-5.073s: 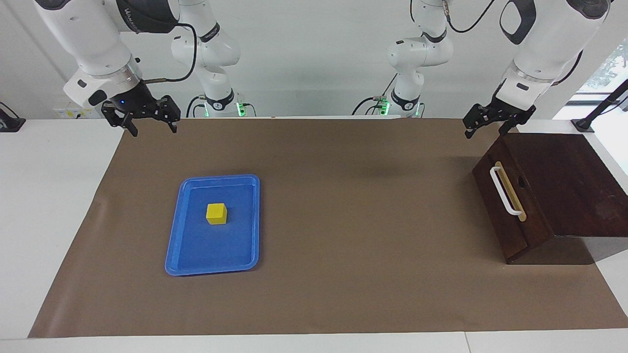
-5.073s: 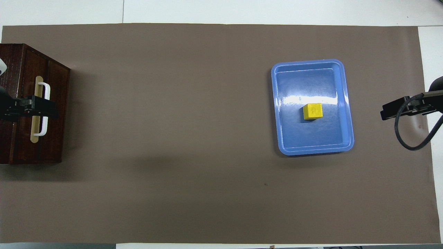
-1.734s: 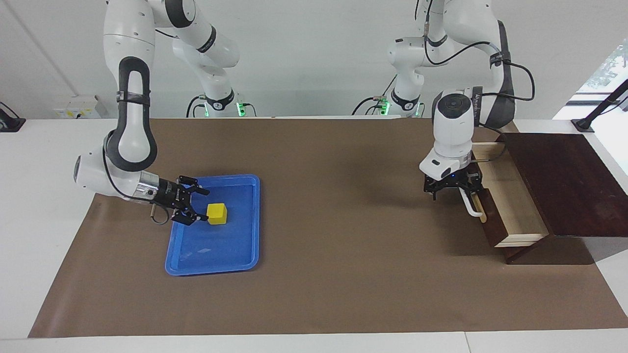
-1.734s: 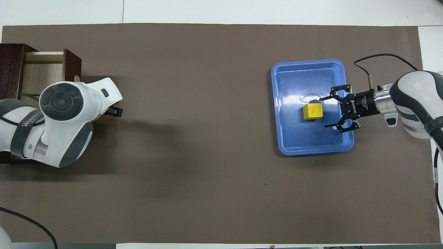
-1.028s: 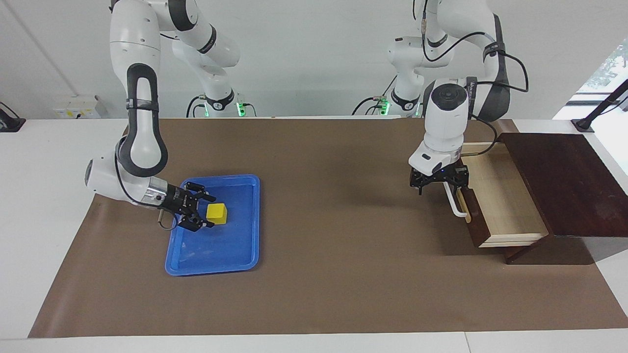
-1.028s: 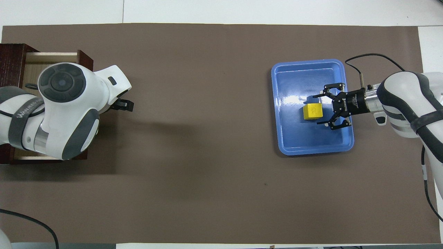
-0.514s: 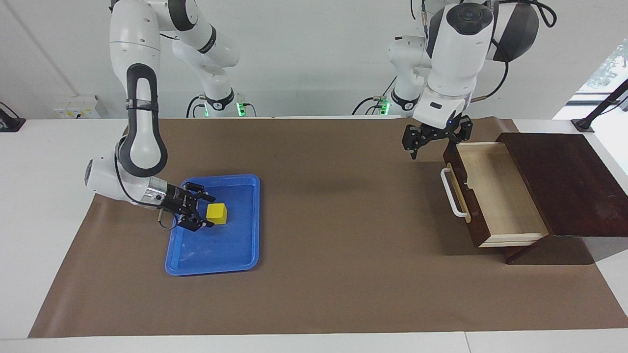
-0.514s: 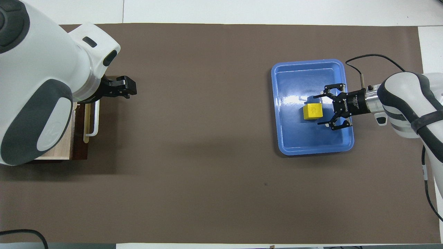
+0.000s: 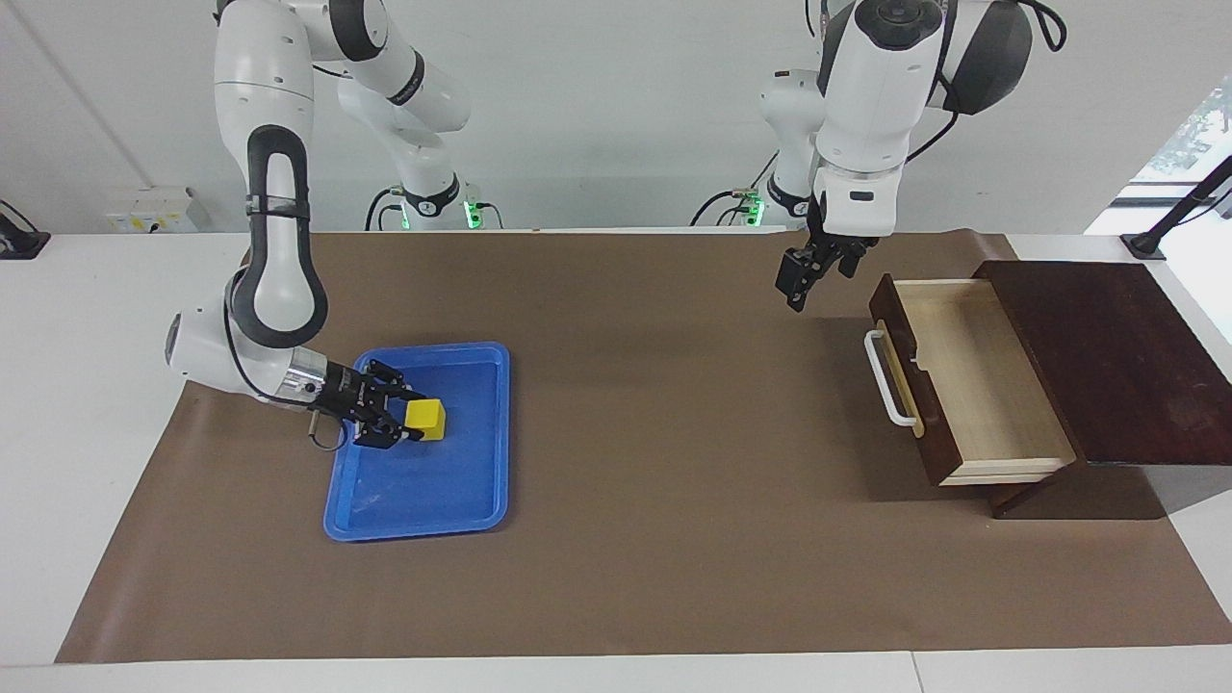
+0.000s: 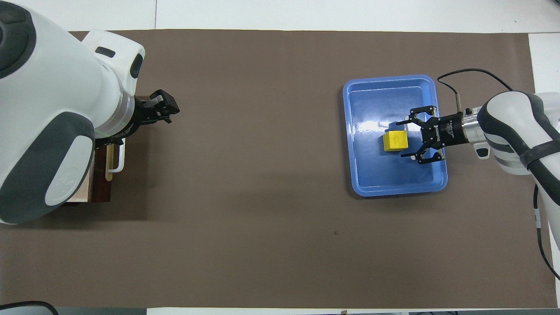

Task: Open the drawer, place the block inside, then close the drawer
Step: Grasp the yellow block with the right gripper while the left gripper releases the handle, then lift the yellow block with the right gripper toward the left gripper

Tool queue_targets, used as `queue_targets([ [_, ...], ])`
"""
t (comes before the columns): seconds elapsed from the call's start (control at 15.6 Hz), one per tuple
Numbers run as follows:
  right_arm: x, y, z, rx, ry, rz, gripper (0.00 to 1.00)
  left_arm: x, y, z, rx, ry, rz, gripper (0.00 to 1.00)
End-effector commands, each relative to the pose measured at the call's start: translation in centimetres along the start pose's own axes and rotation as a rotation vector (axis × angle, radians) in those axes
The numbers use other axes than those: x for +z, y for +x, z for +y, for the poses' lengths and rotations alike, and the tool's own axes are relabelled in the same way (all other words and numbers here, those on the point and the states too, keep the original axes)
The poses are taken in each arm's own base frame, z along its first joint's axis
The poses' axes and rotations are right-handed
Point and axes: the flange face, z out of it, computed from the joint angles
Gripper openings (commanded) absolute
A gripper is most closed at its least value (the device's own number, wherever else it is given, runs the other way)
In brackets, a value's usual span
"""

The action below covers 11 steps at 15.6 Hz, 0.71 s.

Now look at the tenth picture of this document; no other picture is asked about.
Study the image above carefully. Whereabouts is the light wood drawer dark front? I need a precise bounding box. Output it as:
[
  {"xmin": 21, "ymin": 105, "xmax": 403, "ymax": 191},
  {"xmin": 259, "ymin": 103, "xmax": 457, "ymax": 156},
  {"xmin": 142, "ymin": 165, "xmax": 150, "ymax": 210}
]
[{"xmin": 61, "ymin": 142, "xmax": 113, "ymax": 205}]

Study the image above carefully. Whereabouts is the brown table mat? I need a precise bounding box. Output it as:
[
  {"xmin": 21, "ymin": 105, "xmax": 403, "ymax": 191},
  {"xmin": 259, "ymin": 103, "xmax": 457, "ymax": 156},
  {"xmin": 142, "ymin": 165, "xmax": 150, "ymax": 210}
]
[{"xmin": 0, "ymin": 29, "xmax": 557, "ymax": 309}]

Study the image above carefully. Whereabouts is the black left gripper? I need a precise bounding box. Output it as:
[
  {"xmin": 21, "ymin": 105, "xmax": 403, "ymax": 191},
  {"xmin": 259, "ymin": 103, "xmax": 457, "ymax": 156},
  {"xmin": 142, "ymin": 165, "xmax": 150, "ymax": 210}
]
[{"xmin": 120, "ymin": 90, "xmax": 180, "ymax": 138}]

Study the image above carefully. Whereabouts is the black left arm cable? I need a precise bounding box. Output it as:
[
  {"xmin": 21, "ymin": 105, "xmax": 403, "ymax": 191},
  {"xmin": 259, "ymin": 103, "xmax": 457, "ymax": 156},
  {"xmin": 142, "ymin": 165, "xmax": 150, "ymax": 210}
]
[{"xmin": 0, "ymin": 301, "xmax": 60, "ymax": 315}]

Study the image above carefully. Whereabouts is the blue plastic tray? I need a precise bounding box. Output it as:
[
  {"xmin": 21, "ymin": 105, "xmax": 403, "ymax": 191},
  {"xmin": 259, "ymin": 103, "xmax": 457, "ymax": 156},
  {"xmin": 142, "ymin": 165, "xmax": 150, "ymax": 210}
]
[{"xmin": 342, "ymin": 74, "xmax": 448, "ymax": 197}]

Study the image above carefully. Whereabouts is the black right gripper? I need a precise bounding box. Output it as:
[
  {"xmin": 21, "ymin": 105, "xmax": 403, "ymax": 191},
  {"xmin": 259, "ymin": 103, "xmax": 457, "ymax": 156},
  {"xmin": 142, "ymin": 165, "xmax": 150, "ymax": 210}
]
[{"xmin": 396, "ymin": 105, "xmax": 465, "ymax": 165}]

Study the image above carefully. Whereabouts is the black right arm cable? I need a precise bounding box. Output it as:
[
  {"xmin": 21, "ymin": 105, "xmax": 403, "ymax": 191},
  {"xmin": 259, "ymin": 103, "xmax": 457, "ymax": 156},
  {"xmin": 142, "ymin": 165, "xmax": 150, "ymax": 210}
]
[{"xmin": 437, "ymin": 68, "xmax": 560, "ymax": 280}]

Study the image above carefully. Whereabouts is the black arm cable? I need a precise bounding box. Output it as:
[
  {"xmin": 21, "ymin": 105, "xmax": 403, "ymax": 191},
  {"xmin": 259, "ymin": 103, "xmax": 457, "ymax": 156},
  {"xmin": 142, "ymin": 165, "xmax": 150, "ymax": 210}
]
[
  {"xmin": 0, "ymin": 301, "xmax": 60, "ymax": 315},
  {"xmin": 437, "ymin": 68, "xmax": 560, "ymax": 280}
]

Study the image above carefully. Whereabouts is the white drawer handle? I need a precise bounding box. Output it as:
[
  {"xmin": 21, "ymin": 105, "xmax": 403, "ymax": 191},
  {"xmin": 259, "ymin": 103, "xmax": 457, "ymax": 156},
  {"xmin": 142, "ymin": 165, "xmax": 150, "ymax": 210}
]
[{"xmin": 107, "ymin": 141, "xmax": 126, "ymax": 174}]

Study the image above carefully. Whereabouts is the yellow block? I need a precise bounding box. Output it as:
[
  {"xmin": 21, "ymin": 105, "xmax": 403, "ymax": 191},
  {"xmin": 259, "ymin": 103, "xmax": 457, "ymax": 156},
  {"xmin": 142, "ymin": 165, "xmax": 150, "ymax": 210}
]
[{"xmin": 382, "ymin": 130, "xmax": 409, "ymax": 153}]

